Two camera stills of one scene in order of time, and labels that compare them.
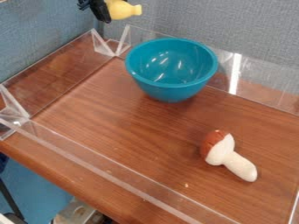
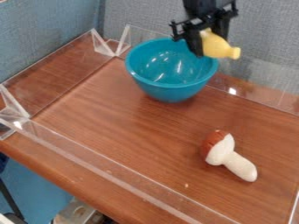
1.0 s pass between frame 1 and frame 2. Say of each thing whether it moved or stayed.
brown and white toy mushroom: stayed
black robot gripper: moved
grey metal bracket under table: stayed
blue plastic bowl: stayed
